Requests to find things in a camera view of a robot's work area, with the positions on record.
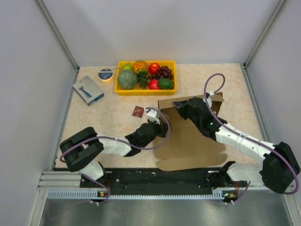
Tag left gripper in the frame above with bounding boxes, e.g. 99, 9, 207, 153
141, 117, 170, 148

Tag brown cardboard box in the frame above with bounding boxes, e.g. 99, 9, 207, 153
153, 96, 227, 171

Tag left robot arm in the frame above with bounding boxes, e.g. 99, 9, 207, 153
60, 118, 170, 187

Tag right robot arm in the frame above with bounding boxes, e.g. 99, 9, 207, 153
173, 97, 301, 194

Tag green avocado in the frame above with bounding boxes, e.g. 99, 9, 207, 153
158, 78, 174, 89

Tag red card packet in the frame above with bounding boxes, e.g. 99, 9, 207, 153
132, 106, 145, 118

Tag red pink fruit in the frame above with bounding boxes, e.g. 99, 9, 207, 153
148, 80, 160, 90

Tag purple grape bunch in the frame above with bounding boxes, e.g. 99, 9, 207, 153
147, 66, 174, 81

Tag yellow plastic tray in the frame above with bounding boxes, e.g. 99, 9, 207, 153
114, 60, 177, 96

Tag red apple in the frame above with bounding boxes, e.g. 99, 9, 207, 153
149, 63, 160, 75

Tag green pineapple leaves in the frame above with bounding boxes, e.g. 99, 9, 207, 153
137, 71, 149, 89

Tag green netted melon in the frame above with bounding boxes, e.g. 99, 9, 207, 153
117, 70, 138, 90

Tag tape roll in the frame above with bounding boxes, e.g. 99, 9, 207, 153
98, 68, 114, 84

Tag blue razor package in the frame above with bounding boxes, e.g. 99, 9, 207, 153
72, 76, 104, 106

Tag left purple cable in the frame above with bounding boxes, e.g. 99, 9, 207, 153
60, 108, 171, 163

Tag purple cable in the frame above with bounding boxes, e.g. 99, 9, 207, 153
60, 108, 171, 163
204, 73, 301, 195

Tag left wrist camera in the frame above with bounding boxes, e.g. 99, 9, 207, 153
144, 107, 160, 124

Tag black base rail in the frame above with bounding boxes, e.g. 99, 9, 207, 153
79, 167, 238, 196

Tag white slotted cable duct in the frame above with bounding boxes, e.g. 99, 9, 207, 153
47, 190, 225, 200

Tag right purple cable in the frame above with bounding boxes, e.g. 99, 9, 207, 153
204, 73, 301, 195

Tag right aluminium frame post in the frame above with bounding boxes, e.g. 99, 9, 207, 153
243, 0, 287, 70

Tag aluminium frame post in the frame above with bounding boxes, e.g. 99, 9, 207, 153
243, 0, 287, 70
34, 0, 79, 72

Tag left aluminium frame post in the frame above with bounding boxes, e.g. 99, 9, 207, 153
34, 0, 79, 72

